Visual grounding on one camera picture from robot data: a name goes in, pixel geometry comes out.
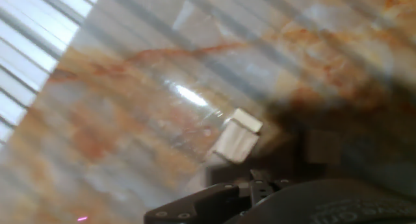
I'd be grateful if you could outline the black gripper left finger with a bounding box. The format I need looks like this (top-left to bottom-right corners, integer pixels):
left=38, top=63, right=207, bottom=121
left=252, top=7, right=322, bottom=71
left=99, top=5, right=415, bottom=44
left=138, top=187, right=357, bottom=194
left=144, top=168, right=277, bottom=224

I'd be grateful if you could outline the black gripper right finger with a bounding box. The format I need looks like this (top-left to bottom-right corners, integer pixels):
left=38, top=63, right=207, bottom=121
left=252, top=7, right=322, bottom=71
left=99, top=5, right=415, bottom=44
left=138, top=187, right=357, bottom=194
left=274, top=177, right=293, bottom=188

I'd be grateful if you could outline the orange marble pattern sheet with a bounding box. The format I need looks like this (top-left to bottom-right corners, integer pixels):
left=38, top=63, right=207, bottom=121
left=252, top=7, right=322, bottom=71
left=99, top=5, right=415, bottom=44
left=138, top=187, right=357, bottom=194
left=0, top=0, right=416, bottom=224

